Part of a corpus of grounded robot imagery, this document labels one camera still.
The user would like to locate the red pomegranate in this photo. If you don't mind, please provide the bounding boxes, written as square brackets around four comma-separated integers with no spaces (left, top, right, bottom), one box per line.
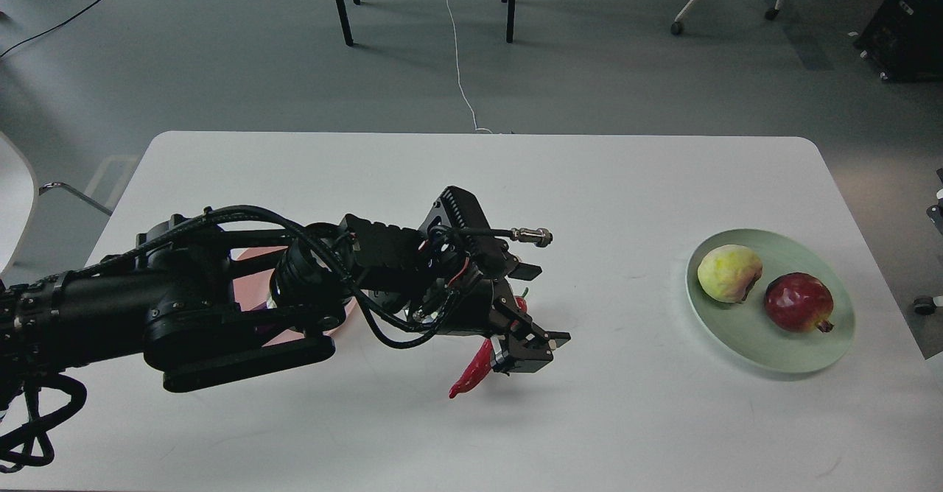
[763,272,835,334]

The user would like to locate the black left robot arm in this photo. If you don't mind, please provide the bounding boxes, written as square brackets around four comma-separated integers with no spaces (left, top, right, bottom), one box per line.
[2,186,570,473]

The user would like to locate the pink plate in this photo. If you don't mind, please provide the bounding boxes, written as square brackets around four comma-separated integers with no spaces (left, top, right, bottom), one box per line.
[231,246,360,347]

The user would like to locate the white floor cable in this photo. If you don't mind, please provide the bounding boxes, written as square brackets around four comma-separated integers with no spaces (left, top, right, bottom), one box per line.
[431,0,493,134]

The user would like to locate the green yellow apple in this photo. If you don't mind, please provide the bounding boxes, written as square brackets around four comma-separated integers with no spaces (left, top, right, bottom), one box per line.
[696,245,763,303]

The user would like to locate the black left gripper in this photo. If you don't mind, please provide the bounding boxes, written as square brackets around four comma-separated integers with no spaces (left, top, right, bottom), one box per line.
[412,253,572,375]

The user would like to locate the red chili pepper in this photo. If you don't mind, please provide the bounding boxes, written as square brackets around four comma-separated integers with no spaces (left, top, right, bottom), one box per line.
[449,295,530,399]

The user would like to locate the green plate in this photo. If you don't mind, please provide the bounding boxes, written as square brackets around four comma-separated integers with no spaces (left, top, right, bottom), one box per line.
[686,229,858,375]

